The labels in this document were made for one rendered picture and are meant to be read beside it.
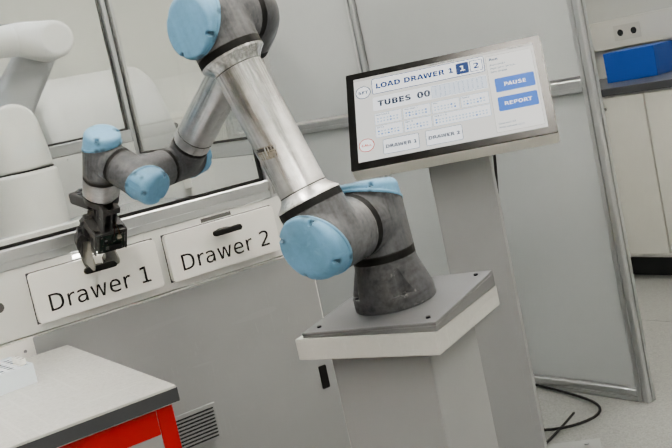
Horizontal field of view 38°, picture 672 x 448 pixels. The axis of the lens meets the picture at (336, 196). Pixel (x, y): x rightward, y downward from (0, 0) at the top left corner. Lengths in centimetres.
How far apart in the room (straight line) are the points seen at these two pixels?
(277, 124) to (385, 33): 207
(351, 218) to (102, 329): 81
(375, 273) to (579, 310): 169
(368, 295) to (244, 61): 46
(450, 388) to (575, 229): 158
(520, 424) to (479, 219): 56
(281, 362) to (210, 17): 108
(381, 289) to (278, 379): 78
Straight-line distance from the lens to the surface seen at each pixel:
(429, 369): 170
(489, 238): 257
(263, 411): 244
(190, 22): 166
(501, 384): 267
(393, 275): 172
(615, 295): 324
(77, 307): 220
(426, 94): 255
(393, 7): 362
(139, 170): 190
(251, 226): 236
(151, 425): 167
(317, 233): 158
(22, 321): 219
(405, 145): 247
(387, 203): 171
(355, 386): 178
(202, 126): 192
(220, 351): 237
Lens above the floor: 120
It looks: 7 degrees down
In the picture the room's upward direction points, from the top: 12 degrees counter-clockwise
